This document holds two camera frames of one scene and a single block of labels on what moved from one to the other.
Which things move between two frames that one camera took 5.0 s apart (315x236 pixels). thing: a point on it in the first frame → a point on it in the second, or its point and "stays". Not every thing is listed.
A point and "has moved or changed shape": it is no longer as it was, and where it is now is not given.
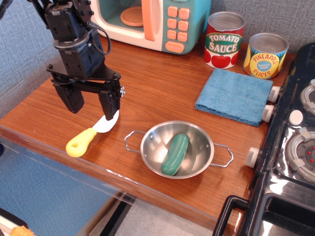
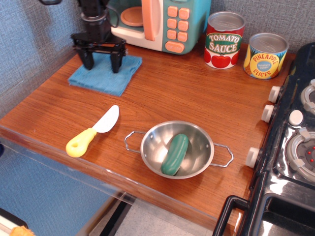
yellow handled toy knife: x=76 y=147 stays
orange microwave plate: x=133 y=16 stays
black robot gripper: x=83 y=66 → x=97 y=37
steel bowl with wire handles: x=154 y=144 stays
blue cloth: x=243 y=99 has moved or changed shape
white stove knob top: x=273 y=94 stays
